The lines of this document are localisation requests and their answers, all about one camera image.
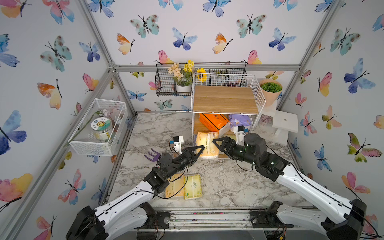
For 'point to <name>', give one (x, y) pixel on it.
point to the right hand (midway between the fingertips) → (217, 142)
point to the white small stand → (284, 121)
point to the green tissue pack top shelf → (192, 189)
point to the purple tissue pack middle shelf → (239, 120)
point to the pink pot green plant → (271, 89)
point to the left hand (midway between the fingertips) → (205, 148)
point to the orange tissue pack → (214, 121)
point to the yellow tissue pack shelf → (206, 138)
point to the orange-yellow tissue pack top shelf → (176, 183)
